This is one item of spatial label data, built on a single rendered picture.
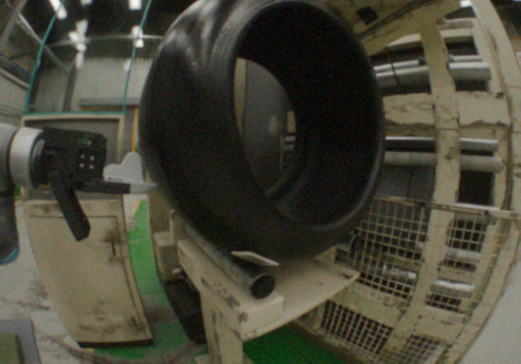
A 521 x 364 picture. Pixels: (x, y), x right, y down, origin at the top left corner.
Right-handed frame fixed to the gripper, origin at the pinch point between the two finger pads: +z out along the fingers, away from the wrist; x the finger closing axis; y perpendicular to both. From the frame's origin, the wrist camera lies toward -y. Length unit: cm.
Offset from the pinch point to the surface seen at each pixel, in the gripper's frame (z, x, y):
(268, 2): 8.0, -12.8, 30.7
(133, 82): -37, 930, 315
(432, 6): 52, -35, 64
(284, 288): 29.0, -3.5, -20.6
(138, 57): -53, 930, 439
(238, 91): 25.6, 25.3, 29.9
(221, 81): 3.8, -12.8, 14.5
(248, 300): 14.7, -9.4, -16.4
